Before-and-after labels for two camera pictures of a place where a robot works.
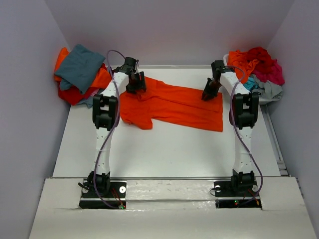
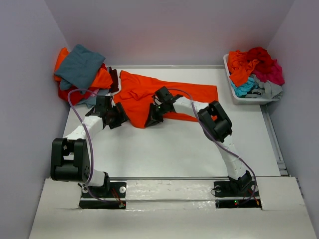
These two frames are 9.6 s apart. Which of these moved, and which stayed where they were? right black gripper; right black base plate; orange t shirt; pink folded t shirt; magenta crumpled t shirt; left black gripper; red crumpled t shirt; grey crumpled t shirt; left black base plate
Moved: right black gripper; orange t shirt; left black gripper
Stayed: left black base plate; pink folded t shirt; magenta crumpled t shirt; right black base plate; grey crumpled t shirt; red crumpled t shirt
